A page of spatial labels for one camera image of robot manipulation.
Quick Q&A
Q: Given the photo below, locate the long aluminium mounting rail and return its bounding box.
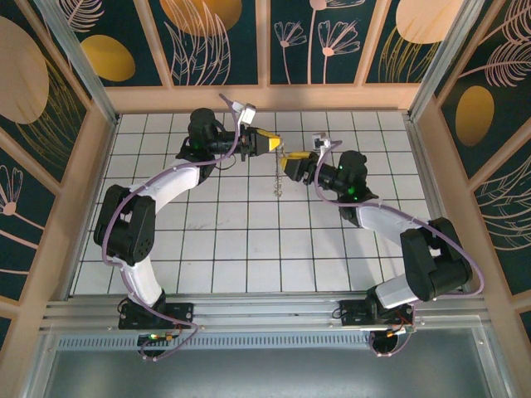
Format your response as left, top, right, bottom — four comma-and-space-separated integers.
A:
39, 292, 490, 332

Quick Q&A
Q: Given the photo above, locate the aluminium corner post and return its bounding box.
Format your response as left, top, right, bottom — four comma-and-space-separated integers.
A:
32, 0, 122, 128
407, 0, 487, 121

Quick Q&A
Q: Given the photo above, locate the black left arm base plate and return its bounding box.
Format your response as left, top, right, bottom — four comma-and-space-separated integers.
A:
118, 301, 196, 332

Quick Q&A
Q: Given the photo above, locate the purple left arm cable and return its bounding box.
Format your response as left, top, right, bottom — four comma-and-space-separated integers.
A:
102, 94, 244, 364

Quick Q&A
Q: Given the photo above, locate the vented grey metal strip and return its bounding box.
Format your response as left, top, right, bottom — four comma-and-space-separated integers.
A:
51, 333, 489, 352

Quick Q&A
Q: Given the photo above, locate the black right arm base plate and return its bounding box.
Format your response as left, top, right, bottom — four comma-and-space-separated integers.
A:
338, 298, 416, 332

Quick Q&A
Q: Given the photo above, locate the grey sheet metal panel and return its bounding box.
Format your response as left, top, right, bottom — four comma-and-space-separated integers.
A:
39, 347, 505, 398

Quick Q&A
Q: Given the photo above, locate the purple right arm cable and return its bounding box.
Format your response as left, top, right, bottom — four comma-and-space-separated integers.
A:
313, 140, 486, 358

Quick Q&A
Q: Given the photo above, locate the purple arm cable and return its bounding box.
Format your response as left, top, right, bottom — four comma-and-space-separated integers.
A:
102, 94, 244, 364
313, 140, 486, 358

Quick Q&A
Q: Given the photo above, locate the aluminium side rail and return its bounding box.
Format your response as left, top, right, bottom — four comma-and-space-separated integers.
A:
404, 115, 472, 295

